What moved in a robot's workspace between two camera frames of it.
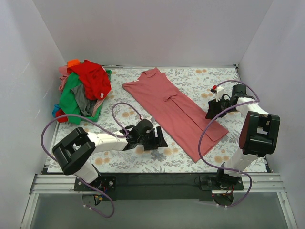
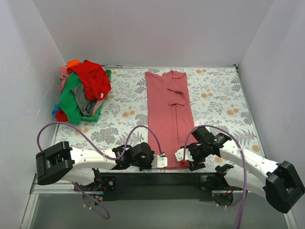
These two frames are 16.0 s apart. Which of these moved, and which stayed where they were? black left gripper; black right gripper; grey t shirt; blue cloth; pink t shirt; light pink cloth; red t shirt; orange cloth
Moved: black right gripper; pink t shirt; black left gripper
Stayed: grey t shirt; red t shirt; light pink cloth; blue cloth; orange cloth
